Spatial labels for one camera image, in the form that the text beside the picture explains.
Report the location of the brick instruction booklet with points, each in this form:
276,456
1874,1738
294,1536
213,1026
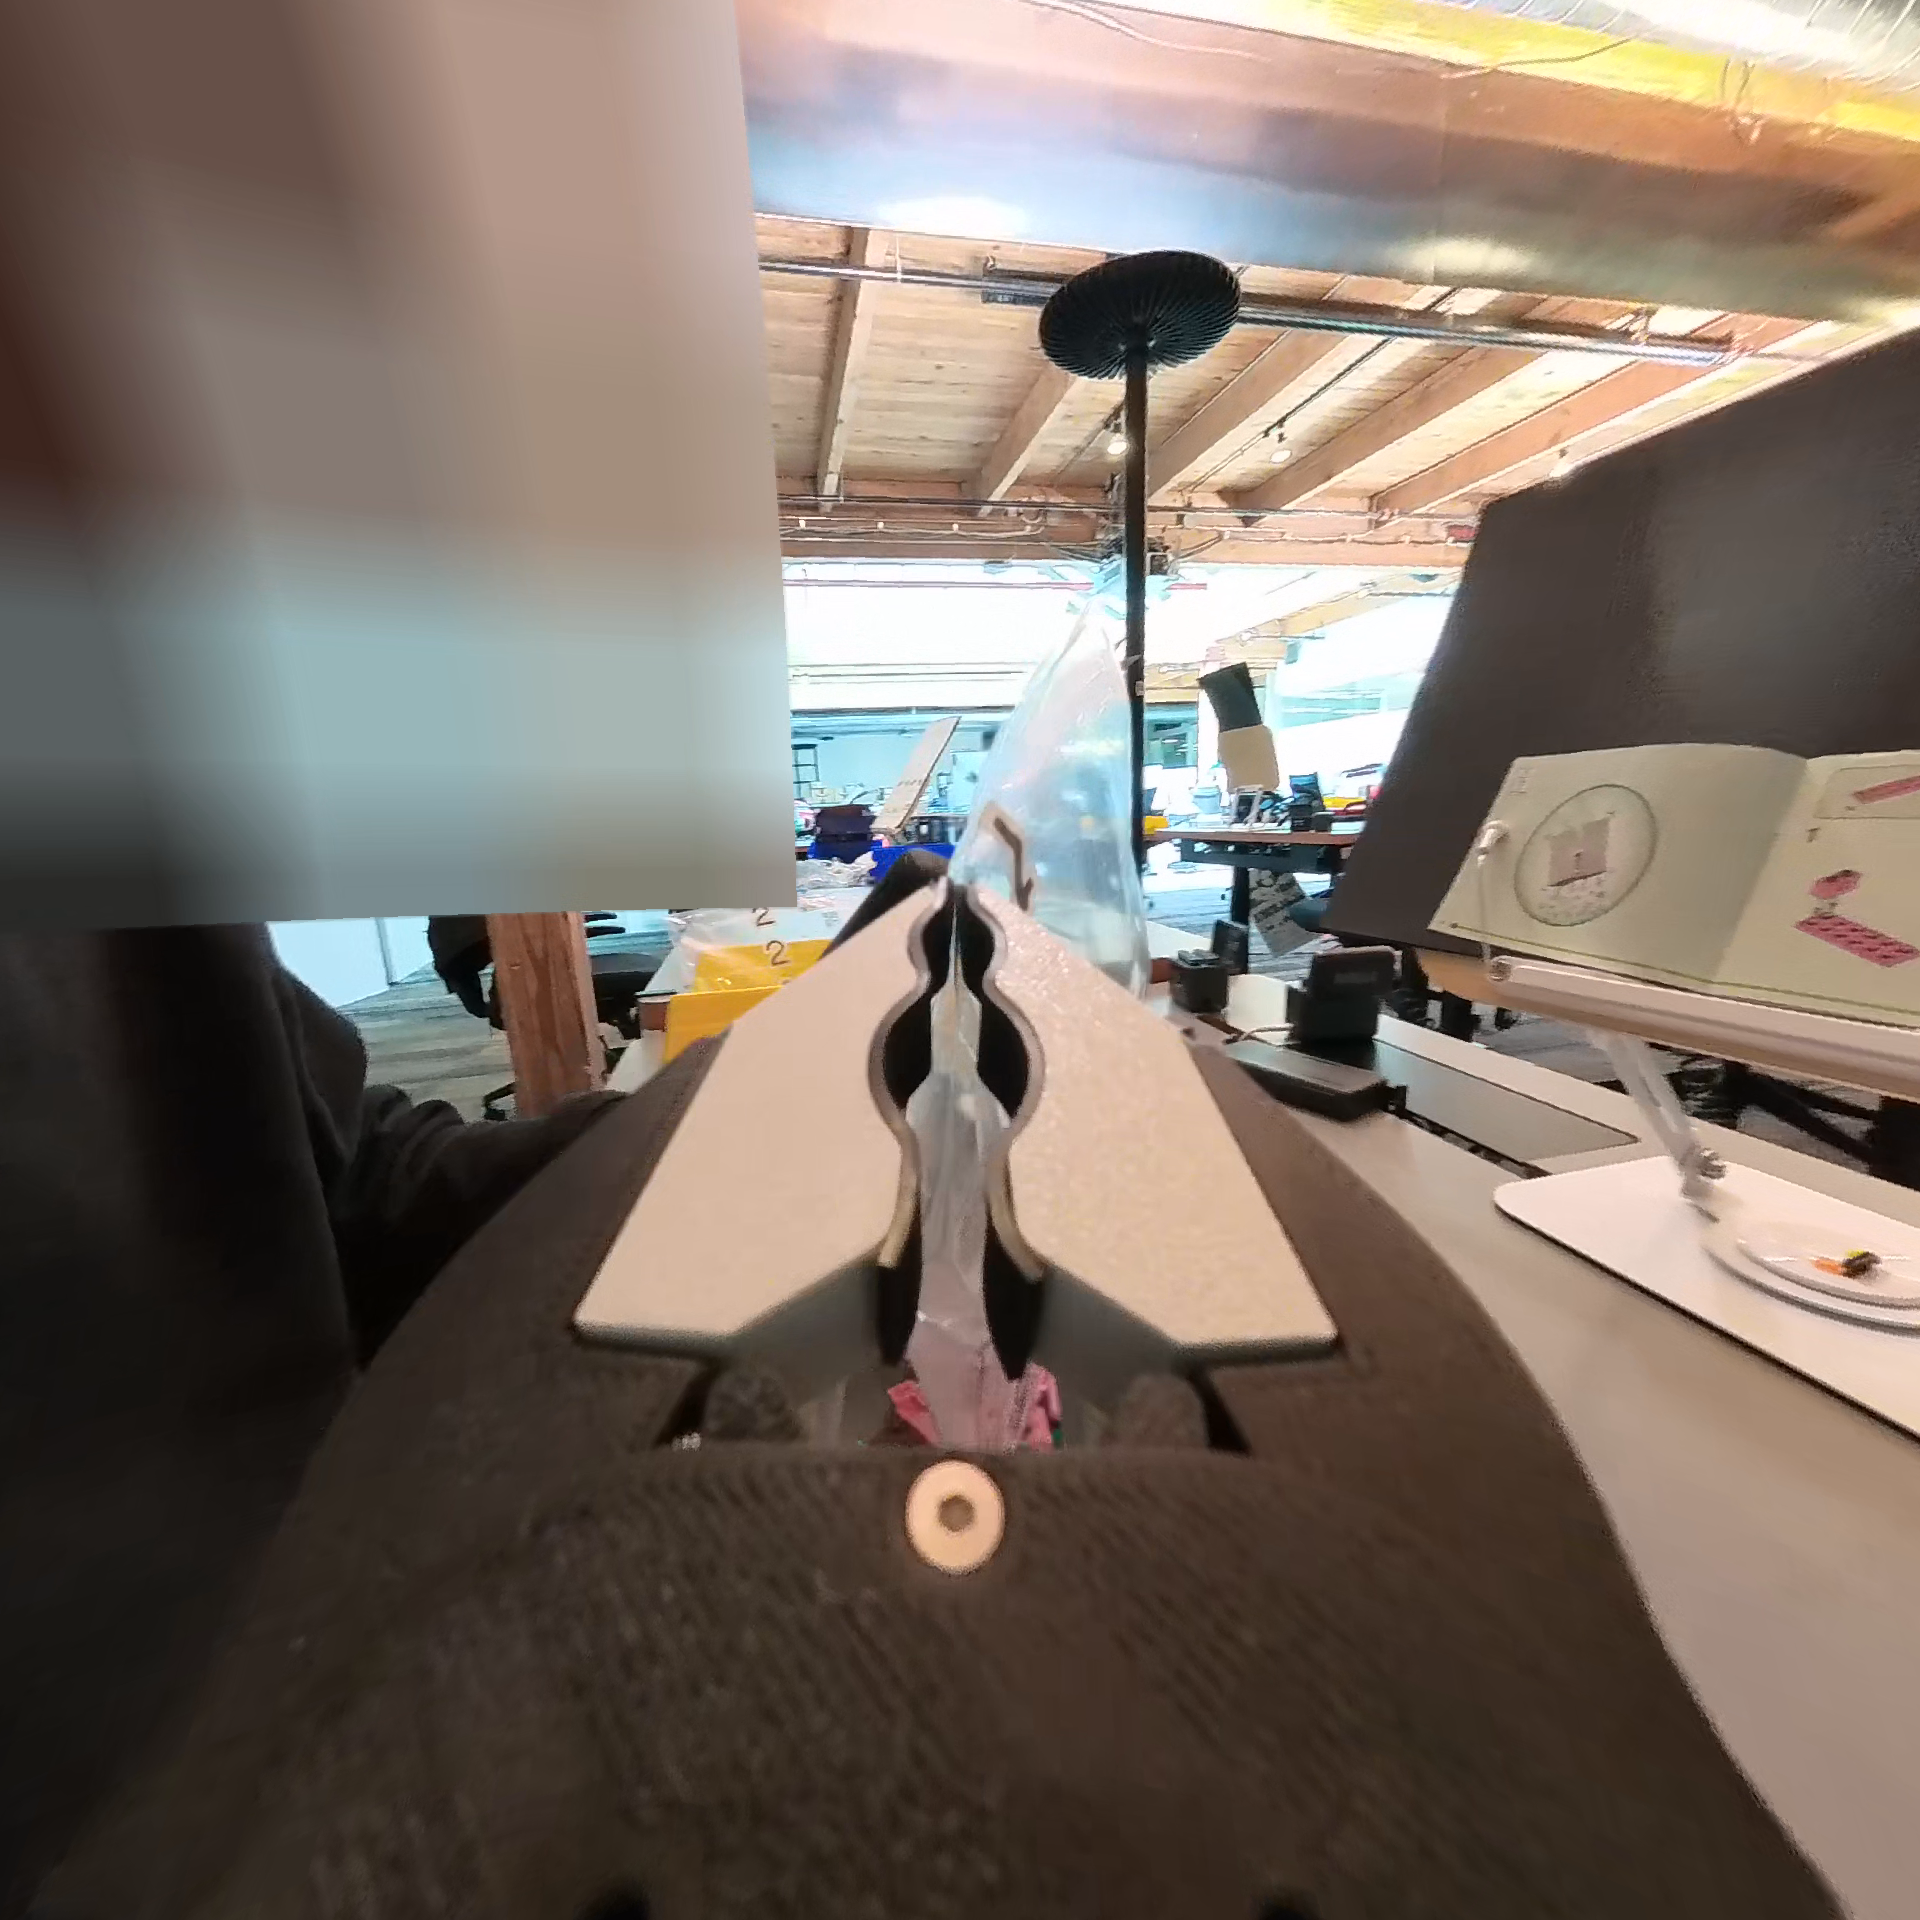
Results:
1695,869

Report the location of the yellow plastic bin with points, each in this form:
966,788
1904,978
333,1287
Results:
720,1004

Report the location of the tall cardboard board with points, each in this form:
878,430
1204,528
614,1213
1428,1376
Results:
916,780

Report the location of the flat black box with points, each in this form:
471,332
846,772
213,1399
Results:
1307,1078

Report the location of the black ceiling pole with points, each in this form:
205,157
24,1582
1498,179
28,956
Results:
1136,452

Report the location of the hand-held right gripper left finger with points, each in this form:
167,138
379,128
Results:
751,1202

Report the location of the black charger cube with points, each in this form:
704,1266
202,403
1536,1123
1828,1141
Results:
1202,983

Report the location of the small orange black toy piece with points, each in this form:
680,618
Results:
1847,1263

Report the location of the wooden post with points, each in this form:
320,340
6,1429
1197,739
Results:
548,1021

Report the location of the white book stand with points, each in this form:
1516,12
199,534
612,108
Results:
1621,1231

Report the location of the large clear plastic bag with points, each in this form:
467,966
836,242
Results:
1066,810

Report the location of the black white sign stand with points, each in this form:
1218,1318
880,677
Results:
1238,727

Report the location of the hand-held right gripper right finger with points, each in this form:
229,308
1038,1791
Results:
1156,1202

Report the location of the black partition panel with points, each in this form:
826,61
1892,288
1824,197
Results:
1652,600

